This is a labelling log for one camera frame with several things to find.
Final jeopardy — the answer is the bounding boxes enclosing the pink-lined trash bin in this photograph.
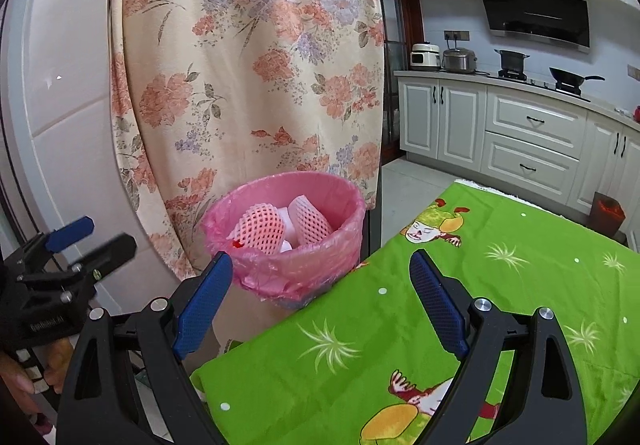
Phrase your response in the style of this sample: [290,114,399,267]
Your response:
[201,171,367,358]

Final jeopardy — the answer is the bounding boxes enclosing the wooden glass door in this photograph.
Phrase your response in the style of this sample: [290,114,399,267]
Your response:
[372,0,426,160]

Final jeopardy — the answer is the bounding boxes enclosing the white lower kitchen cabinets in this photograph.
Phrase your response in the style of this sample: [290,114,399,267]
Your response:
[393,70,640,251]

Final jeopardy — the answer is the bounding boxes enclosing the black range hood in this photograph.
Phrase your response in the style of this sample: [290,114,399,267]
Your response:
[471,0,592,54]

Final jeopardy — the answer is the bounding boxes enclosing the black stock pot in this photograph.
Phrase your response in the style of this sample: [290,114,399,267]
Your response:
[494,49,531,76]

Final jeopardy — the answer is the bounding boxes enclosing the floral curtain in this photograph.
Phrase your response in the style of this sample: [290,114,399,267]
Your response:
[109,0,386,281]

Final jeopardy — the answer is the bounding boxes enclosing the pink foam fruit net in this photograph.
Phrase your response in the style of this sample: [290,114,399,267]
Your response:
[227,204,287,255]
[287,195,335,246]

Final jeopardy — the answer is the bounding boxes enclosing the dark red box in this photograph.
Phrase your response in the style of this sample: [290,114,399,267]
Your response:
[590,191,626,238]

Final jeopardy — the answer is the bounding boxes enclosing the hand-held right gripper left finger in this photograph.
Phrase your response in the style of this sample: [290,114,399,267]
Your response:
[55,251,236,445]

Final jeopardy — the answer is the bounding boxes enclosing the green cartoon tablecloth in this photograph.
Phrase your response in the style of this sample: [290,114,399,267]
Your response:
[190,179,640,445]

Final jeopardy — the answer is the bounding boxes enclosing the silver rice cooker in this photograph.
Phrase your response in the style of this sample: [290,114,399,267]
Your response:
[441,47,478,74]

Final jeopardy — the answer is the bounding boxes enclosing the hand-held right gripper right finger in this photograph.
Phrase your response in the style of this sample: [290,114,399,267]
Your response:
[409,249,587,445]

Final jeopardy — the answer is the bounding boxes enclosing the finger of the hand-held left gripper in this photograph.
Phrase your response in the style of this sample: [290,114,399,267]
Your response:
[0,216,96,276]
[17,233,138,292]

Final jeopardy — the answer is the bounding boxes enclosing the black frying pan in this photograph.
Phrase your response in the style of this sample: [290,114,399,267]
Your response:
[548,67,606,92]

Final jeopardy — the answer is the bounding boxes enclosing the black gas stove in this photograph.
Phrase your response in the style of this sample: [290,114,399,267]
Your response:
[492,72,593,102]

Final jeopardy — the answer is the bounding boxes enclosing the white multi cooker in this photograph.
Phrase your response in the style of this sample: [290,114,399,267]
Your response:
[411,42,442,72]

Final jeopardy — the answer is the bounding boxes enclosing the person's left hand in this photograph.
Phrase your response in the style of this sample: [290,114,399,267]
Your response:
[0,340,75,421]

